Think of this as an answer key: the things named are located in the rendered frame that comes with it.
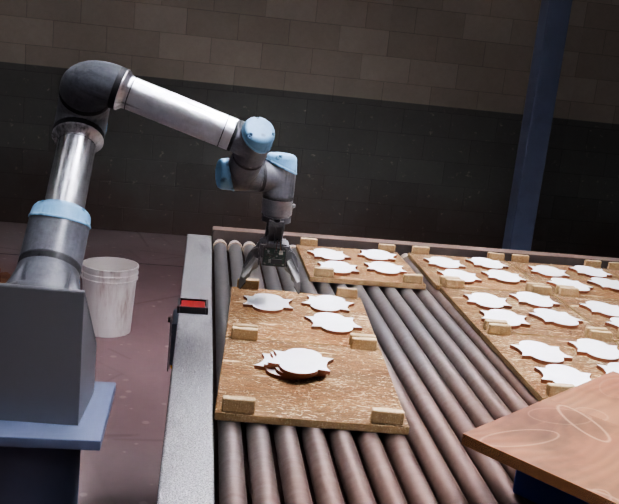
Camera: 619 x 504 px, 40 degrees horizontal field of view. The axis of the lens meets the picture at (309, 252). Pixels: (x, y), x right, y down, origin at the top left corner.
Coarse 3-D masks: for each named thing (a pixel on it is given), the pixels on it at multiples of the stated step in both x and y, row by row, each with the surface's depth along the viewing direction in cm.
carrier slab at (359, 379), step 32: (224, 352) 181; (256, 352) 184; (320, 352) 188; (352, 352) 190; (224, 384) 164; (256, 384) 166; (288, 384) 168; (320, 384) 170; (352, 384) 171; (384, 384) 173; (224, 416) 152; (256, 416) 152; (288, 416) 153; (320, 416) 155; (352, 416) 156
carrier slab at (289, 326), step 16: (240, 304) 216; (240, 320) 204; (256, 320) 205; (272, 320) 206; (288, 320) 208; (304, 320) 209; (368, 320) 214; (272, 336) 195; (288, 336) 196; (304, 336) 197; (320, 336) 198; (336, 336) 200
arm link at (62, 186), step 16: (64, 112) 193; (80, 112) 191; (96, 112) 192; (64, 128) 191; (80, 128) 191; (96, 128) 193; (64, 144) 190; (80, 144) 190; (96, 144) 195; (64, 160) 187; (80, 160) 188; (64, 176) 185; (80, 176) 187; (48, 192) 184; (64, 192) 183; (80, 192) 185
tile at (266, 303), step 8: (248, 296) 221; (256, 296) 221; (264, 296) 222; (272, 296) 223; (248, 304) 214; (256, 304) 215; (264, 304) 215; (272, 304) 216; (280, 304) 217; (288, 304) 218; (264, 312) 211; (272, 312) 211
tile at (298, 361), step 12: (300, 348) 181; (276, 360) 173; (288, 360) 173; (300, 360) 174; (312, 360) 175; (324, 360) 176; (288, 372) 168; (300, 372) 168; (312, 372) 168; (324, 372) 170
